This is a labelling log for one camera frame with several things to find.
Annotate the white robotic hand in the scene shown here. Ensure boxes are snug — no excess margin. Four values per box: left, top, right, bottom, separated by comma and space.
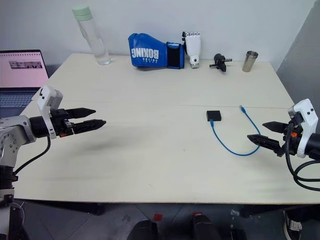
180, 30, 202, 69

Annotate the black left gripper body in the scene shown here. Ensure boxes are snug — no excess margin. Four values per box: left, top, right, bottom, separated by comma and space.
48, 108, 76, 137

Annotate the small black box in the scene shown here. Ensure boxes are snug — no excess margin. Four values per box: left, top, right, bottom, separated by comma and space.
206, 109, 223, 123

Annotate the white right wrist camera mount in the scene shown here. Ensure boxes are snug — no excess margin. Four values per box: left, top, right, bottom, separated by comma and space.
287, 98, 320, 159

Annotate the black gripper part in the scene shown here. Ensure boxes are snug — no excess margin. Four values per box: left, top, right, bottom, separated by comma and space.
209, 53, 233, 74

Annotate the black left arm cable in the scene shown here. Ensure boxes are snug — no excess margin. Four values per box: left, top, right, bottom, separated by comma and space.
12, 136, 52, 176

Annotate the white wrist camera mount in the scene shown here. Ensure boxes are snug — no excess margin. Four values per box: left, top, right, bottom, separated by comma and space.
287, 98, 320, 159
36, 85, 64, 140

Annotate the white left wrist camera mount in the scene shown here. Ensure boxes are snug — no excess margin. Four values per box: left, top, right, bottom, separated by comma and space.
36, 85, 64, 140

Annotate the blue Ethernet cable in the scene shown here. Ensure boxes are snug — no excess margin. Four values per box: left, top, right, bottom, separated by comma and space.
209, 104, 261, 157

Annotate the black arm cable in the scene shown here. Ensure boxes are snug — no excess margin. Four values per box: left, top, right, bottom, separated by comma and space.
12, 136, 52, 176
284, 124, 320, 193

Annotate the clear bottle with green lid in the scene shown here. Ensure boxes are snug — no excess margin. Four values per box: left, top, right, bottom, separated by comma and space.
71, 5, 113, 66

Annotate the black and white sneaker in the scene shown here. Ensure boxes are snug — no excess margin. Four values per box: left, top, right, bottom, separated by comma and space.
282, 209, 304, 240

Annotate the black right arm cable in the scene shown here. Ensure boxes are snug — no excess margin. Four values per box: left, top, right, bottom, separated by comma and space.
284, 124, 320, 193

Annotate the open laptop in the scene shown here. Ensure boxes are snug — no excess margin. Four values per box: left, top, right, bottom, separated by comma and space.
0, 49, 50, 117

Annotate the stainless steel cup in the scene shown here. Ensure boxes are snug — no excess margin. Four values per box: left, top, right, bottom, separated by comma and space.
241, 50, 260, 73

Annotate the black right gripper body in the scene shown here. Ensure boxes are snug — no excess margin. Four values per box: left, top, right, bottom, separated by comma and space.
282, 118, 304, 155

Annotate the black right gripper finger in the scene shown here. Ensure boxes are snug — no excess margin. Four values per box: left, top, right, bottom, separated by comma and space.
261, 121, 290, 135
246, 134, 287, 158

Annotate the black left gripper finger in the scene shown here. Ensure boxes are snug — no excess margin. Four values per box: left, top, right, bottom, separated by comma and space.
70, 119, 107, 135
65, 107, 97, 120

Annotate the blue boxing glove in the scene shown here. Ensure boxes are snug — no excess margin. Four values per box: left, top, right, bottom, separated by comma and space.
127, 32, 186, 70

